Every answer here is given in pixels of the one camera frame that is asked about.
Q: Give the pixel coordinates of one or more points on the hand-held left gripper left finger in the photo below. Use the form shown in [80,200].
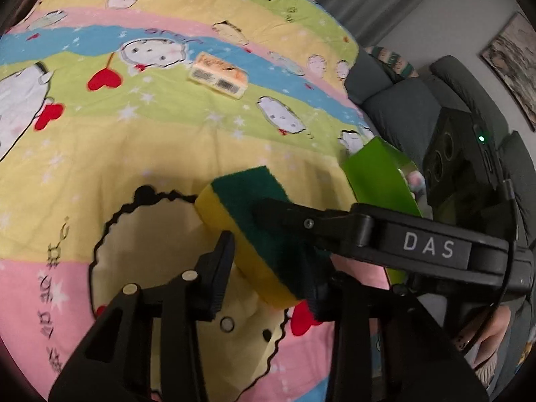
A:
[220,276]

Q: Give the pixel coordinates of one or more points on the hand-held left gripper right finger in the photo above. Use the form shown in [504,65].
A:
[320,297]

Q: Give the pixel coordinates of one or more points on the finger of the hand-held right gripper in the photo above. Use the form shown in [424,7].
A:
[293,220]

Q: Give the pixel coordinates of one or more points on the yellow green sponge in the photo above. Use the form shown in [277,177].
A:
[243,192]

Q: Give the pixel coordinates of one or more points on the white plush toy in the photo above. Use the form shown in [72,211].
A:
[414,184]

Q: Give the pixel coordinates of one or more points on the green box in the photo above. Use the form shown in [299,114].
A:
[377,176]

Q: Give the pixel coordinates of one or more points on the person's right hand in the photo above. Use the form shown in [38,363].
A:
[494,331]

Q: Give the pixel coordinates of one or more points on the grey sofa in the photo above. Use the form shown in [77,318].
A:
[402,109]

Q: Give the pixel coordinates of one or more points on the cartoon printed blanket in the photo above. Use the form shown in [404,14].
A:
[125,155]

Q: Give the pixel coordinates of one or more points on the orange tissue packet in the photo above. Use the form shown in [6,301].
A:
[217,76]

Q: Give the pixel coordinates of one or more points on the striped cushion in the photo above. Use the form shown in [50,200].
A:
[393,58]

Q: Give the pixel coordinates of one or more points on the grey curtain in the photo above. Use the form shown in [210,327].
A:
[356,0]

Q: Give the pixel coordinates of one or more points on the framed wall picture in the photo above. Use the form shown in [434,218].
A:
[511,63]

